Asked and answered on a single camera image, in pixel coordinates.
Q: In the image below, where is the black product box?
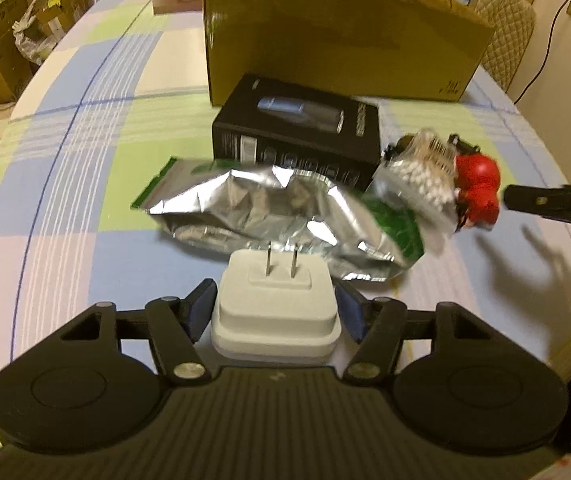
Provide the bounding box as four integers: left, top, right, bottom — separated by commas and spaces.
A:
212, 74, 382, 193

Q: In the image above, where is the beige quilted chair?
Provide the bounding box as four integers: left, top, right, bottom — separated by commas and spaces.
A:
473, 0, 537, 93

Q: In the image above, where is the red toy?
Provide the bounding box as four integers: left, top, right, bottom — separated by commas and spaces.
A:
383, 132, 502, 233

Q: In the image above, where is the black power cable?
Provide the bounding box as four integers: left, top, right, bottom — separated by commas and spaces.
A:
513, 0, 571, 103

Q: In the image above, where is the clear plastic bag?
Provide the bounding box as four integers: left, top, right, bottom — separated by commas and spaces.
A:
13, 0, 74, 65

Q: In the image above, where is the silver green foil bag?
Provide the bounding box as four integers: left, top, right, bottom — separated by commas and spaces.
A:
130, 156, 426, 283

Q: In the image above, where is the checked tablecloth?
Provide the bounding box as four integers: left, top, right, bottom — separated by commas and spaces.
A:
0, 0, 571, 466

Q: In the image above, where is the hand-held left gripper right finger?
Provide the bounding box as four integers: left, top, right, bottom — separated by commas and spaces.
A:
334, 280, 497, 387

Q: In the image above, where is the white power adapter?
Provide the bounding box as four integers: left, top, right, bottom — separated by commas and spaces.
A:
210, 242, 342, 361

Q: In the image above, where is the small open cardboard box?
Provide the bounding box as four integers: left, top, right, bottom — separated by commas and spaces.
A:
34, 0, 74, 32

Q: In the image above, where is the brown cardboard box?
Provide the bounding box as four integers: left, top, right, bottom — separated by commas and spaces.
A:
202, 0, 496, 107

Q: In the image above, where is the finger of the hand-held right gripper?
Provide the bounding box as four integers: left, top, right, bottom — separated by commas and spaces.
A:
503, 184, 571, 233

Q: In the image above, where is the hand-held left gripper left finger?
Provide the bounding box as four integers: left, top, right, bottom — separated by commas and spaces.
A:
58, 279, 219, 387

